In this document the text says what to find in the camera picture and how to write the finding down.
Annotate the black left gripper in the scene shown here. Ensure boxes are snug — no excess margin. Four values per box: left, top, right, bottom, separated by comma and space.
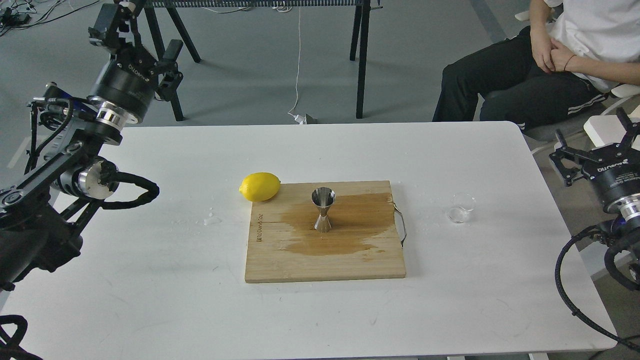
87, 0, 184, 126

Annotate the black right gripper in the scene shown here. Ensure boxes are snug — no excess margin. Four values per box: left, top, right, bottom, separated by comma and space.
549, 107, 640, 214

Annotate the small clear glass cup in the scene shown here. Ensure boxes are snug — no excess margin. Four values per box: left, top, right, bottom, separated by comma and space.
446, 192, 477, 224

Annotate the steel double jigger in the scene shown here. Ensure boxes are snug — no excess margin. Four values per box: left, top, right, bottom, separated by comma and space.
311, 187, 336, 233

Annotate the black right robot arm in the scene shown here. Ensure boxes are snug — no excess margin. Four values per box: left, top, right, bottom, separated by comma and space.
549, 107, 640, 352

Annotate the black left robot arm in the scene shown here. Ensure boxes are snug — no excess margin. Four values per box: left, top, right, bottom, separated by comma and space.
0, 0, 184, 293

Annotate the white side table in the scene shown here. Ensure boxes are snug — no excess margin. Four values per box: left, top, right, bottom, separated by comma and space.
583, 115, 627, 148

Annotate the seated person white shirt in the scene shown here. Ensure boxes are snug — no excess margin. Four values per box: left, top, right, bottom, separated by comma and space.
432, 0, 640, 132

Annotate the yellow lemon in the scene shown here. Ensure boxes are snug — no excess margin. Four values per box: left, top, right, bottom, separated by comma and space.
238, 172, 281, 202

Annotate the wooden cutting board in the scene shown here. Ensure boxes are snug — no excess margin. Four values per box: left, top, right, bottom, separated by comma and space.
244, 180, 407, 284

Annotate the black metal table frame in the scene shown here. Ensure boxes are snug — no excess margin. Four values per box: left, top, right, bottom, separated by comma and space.
137, 0, 377, 124

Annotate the white hanging cable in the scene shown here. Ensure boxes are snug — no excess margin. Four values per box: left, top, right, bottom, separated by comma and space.
287, 6, 318, 125

